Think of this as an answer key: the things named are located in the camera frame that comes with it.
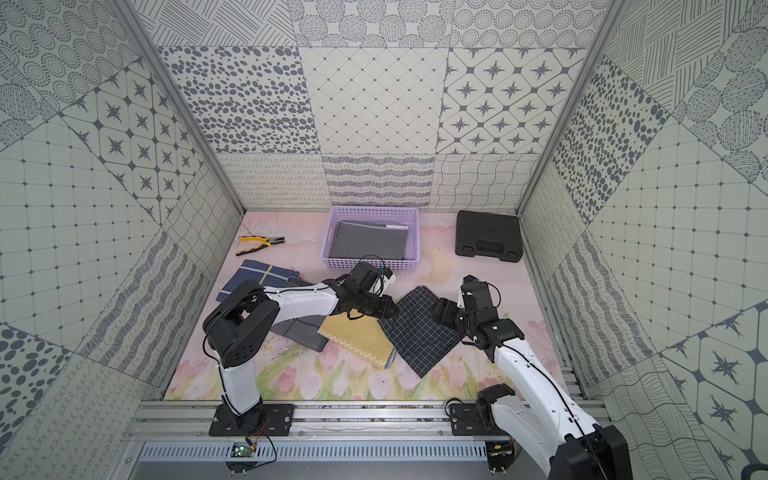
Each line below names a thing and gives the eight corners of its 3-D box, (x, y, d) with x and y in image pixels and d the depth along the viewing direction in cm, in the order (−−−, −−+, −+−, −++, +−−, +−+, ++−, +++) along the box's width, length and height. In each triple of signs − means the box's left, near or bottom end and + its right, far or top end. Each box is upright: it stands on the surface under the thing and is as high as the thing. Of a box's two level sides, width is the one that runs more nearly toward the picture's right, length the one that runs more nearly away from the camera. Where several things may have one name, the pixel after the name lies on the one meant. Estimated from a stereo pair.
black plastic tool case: (455, 255, 108) (457, 246, 104) (456, 216, 121) (458, 207, 117) (519, 263, 106) (524, 255, 102) (514, 222, 119) (518, 213, 115)
